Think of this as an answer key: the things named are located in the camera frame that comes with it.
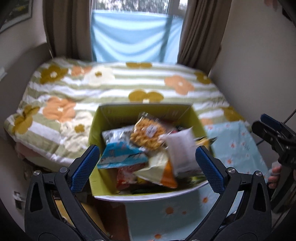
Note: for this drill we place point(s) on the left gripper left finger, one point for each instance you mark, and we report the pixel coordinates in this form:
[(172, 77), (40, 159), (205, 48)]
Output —
[(52, 210)]

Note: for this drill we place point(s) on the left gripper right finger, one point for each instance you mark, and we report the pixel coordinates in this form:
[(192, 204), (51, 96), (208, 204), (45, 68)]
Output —
[(242, 211)]

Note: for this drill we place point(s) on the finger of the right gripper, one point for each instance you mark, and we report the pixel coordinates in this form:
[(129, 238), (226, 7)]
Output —
[(268, 133), (270, 123)]

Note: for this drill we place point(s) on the white cake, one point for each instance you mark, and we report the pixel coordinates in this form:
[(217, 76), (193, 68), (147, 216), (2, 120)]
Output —
[(181, 148)]

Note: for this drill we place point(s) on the cream orange snack bag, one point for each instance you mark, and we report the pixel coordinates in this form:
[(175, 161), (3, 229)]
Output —
[(158, 171)]

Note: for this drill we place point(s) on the waffle cookie packet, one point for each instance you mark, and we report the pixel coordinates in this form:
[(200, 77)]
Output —
[(146, 132)]

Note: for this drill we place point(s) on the person's right hand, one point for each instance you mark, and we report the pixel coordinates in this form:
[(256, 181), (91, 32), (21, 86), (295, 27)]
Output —
[(274, 176)]

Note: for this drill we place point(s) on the yellow-green cardboard box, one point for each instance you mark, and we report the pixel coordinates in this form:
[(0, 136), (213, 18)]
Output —
[(117, 115)]

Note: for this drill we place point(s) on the light blue daisy cloth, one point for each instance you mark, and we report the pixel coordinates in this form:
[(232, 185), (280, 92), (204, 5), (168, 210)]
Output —
[(175, 218)]

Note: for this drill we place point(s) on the yellow black snack bag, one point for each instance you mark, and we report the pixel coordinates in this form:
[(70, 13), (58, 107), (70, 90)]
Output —
[(204, 141)]

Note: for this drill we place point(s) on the pink snack bag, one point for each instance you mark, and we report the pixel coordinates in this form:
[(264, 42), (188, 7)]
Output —
[(126, 176)]

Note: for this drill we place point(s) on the floral striped duvet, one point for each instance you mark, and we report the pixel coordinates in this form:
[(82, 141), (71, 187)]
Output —
[(53, 118)]

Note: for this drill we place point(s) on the blue white snack bag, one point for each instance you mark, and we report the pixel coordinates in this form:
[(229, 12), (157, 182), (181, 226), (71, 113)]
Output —
[(119, 150)]

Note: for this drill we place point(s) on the brown right curtain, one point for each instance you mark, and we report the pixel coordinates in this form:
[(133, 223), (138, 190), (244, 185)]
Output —
[(202, 33)]

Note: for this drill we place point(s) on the brown curtain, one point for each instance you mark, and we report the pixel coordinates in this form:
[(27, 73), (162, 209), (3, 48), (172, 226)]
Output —
[(67, 27), (202, 33)]

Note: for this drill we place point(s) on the window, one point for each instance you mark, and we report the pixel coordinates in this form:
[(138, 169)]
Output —
[(177, 8)]

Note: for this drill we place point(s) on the blue window cloth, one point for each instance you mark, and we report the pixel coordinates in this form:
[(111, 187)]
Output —
[(125, 36)]

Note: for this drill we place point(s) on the brown left curtain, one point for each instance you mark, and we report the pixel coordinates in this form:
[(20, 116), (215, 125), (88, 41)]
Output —
[(67, 27)]

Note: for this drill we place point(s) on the white wall socket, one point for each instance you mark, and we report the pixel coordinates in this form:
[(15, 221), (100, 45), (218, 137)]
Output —
[(18, 200)]

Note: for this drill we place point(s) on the framed wall picture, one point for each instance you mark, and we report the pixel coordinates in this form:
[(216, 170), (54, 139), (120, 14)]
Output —
[(15, 12)]

